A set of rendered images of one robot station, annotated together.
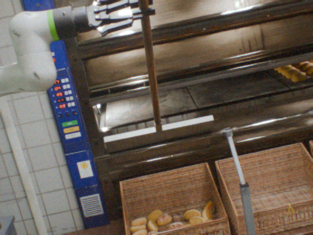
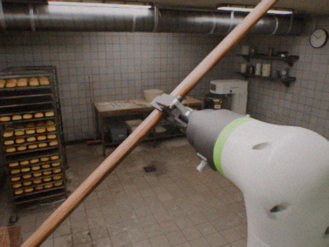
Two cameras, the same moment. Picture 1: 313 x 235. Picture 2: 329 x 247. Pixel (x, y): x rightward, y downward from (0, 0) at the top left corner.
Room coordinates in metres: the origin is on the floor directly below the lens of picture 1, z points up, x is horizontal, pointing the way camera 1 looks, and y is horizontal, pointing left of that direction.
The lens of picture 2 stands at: (1.66, 0.51, 2.10)
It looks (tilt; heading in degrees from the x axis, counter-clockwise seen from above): 17 degrees down; 249
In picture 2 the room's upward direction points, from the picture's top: straight up
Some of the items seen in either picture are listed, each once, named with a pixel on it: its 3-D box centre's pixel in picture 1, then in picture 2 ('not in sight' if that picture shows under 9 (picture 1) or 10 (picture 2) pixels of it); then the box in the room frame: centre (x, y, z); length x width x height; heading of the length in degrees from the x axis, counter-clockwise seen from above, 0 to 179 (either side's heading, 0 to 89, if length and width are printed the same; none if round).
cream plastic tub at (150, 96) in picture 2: not in sight; (153, 96); (-0.15, -4.63, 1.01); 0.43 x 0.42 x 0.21; 1
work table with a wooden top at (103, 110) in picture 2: not in sight; (148, 122); (0.00, -4.54, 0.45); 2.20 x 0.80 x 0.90; 1
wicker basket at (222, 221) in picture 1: (172, 209); not in sight; (2.41, 0.02, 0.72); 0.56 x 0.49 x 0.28; 92
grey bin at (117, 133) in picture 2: not in sight; (117, 130); (0.69, -4.53, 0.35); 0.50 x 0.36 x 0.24; 91
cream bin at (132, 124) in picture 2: not in sight; (136, 128); (0.28, -4.54, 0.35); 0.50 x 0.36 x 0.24; 92
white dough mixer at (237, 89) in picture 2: not in sight; (222, 110); (-1.63, -4.17, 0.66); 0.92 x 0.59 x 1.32; 1
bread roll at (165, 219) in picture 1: (164, 219); not in sight; (2.49, 0.08, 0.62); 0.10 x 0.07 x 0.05; 120
